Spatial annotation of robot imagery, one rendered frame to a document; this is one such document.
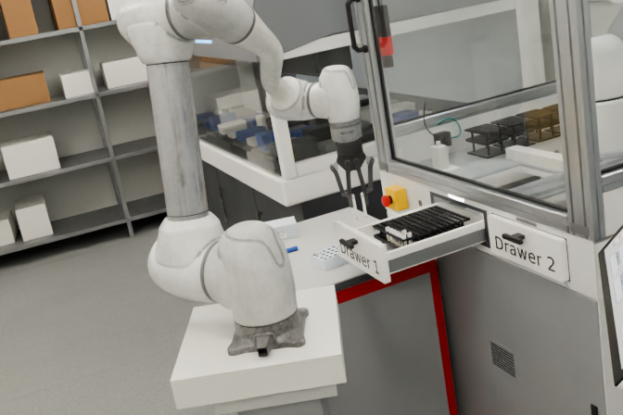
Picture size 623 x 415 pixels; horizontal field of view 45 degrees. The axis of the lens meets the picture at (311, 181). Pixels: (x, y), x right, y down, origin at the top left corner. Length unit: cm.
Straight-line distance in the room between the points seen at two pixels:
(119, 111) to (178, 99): 436
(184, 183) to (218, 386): 47
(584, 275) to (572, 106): 41
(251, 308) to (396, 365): 83
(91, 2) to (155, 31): 388
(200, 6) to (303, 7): 120
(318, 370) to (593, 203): 72
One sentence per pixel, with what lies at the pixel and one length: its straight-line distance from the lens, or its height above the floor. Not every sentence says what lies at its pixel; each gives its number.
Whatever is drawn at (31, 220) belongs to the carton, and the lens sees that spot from 582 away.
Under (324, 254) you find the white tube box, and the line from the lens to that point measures 239.
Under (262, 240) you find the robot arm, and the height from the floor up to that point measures 108.
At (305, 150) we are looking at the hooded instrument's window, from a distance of 291.
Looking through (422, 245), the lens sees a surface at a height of 88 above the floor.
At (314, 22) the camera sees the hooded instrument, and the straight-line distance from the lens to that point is 286.
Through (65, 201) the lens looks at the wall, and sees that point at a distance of 623.
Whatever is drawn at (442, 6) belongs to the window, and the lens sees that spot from 214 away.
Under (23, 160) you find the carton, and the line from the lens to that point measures 569.
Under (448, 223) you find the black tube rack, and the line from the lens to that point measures 217.
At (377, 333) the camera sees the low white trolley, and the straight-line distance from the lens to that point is 239.
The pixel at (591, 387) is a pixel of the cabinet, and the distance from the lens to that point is 206.
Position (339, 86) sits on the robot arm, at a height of 133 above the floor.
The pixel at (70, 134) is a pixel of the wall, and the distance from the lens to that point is 615.
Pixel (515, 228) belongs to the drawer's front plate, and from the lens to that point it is 203.
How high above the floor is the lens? 163
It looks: 15 degrees down
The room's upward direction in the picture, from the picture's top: 10 degrees counter-clockwise
